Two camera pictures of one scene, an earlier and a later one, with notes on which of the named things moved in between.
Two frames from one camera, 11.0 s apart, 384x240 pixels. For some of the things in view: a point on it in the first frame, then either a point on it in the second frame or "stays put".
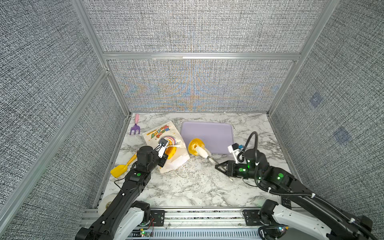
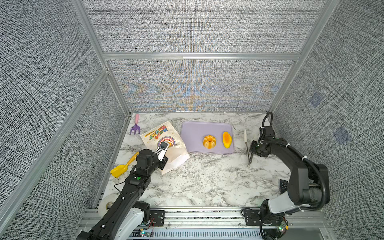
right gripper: x=230 y=168 → x=252 y=149
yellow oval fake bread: x=170 y=151 → x=227 y=139
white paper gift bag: x=169 y=131 stays put
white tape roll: x=105 y=202 stays put
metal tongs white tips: x=206 y=154 → x=249 y=159
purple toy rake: x=136 y=126 stays put
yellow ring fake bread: x=193 y=144 → x=209 y=142
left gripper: x=163 y=160 stays put
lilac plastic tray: x=216 y=136 stays put
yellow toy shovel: x=119 y=170 stays put
